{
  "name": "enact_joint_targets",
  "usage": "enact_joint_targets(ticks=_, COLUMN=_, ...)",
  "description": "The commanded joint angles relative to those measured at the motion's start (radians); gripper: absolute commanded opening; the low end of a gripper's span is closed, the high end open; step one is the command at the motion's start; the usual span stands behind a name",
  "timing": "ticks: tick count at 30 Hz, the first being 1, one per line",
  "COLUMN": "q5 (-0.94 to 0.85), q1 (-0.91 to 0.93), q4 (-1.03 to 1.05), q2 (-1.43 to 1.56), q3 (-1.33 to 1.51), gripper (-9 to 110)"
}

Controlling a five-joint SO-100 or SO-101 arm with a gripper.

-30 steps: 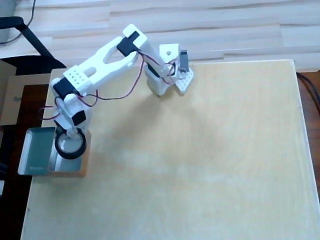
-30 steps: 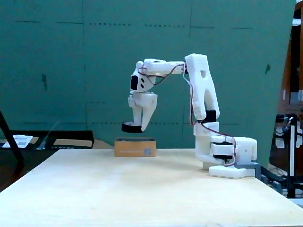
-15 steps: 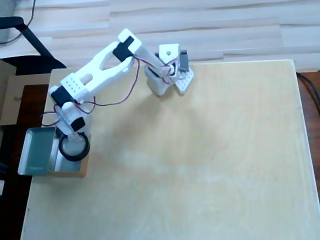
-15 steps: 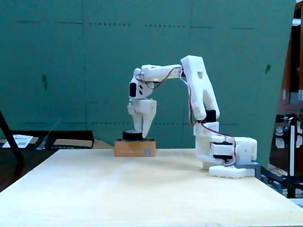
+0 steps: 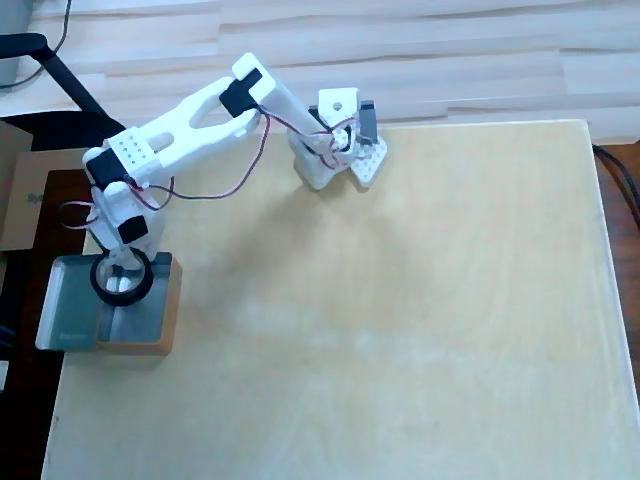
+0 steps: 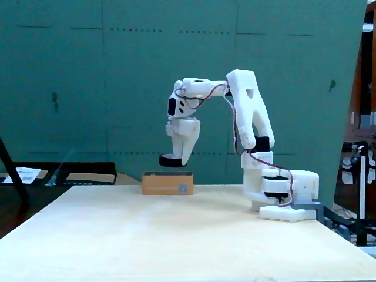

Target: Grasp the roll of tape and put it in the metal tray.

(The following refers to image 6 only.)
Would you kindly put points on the dark brown side table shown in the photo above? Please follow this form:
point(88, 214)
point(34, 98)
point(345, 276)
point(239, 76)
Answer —
point(17, 217)

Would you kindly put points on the black roll of tape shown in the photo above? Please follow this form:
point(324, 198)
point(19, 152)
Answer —
point(167, 161)

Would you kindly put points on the metal tin tray orange sides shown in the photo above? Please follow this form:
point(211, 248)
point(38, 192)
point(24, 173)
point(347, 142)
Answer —
point(164, 186)

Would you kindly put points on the black metal rack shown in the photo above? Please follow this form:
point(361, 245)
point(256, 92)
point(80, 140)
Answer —
point(357, 229)

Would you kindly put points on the white printed paper sheet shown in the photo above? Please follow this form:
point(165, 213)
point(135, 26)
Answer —
point(28, 174)

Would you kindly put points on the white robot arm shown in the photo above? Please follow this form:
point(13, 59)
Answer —
point(249, 102)

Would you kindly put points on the brown wooden shelf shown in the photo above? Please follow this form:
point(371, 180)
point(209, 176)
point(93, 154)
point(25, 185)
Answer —
point(362, 88)

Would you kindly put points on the grey table clamp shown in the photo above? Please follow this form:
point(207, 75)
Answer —
point(318, 210)

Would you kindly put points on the green partition board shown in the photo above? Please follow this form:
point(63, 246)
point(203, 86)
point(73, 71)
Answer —
point(88, 88)

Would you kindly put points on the black flat frame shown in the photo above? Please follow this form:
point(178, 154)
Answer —
point(88, 170)

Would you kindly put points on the black slanted stand leg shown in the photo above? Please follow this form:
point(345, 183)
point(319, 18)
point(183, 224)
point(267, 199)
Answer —
point(14, 176)

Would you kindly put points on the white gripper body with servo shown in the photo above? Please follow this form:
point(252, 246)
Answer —
point(185, 131)

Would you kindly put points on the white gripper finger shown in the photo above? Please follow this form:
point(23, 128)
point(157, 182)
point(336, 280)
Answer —
point(177, 145)
point(189, 147)

